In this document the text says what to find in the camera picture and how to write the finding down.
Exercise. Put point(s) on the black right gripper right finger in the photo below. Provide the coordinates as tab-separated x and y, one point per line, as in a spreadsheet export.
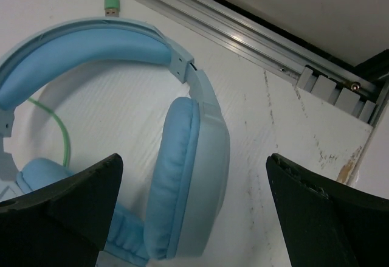
324	222

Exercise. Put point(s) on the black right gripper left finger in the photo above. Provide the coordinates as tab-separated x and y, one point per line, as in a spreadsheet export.
65	223

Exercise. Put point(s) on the light blue headphones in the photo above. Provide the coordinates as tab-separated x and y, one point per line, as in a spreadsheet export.
192	165

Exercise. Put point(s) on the aluminium frame rail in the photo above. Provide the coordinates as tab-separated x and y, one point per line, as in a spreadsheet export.
285	58

